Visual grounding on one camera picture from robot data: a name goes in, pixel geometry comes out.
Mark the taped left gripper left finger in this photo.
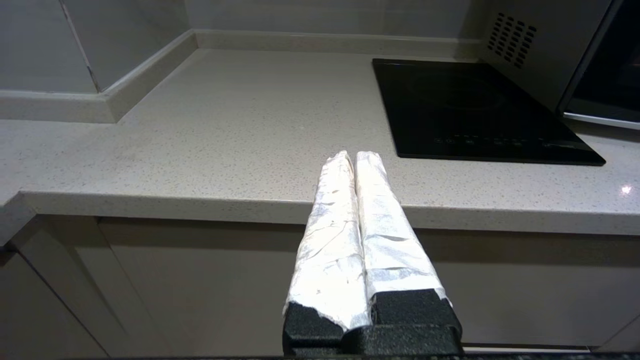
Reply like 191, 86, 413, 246
282, 150, 373, 351

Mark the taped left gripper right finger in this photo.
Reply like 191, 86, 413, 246
354, 150, 463, 333

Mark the microwave door with dark glass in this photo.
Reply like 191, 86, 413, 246
557, 0, 640, 132

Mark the silver Panasonic microwave oven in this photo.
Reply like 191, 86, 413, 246
477, 0, 640, 132

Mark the beige cabinet door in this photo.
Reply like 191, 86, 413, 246
95, 216, 640, 357
592, 315, 640, 353

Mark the black induction cooktop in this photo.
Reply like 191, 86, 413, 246
372, 58, 607, 166

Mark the angled cabinet corner panel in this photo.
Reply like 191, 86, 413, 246
0, 215, 168, 360

